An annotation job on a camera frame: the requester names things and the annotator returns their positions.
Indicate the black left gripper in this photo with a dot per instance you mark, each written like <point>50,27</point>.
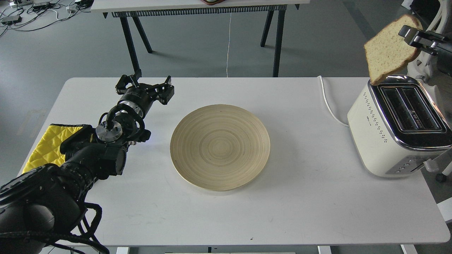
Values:
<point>140,97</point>

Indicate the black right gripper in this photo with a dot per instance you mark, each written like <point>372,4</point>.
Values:
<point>430,42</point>

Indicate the slice of bread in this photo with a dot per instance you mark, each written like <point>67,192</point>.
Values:
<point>387,52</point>

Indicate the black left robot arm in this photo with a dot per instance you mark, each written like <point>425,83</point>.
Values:
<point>47,204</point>

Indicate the cream two-slot toaster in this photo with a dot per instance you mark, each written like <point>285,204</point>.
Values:
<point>396,128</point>

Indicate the background table with black legs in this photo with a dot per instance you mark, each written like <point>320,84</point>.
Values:
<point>135,9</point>

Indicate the round wooden plate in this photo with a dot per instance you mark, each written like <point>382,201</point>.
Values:
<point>220,147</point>

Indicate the brown object on background table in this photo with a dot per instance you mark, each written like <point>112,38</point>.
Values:
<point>212,2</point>

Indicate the yellow quilted cloth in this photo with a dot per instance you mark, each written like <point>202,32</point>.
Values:
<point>48,149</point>

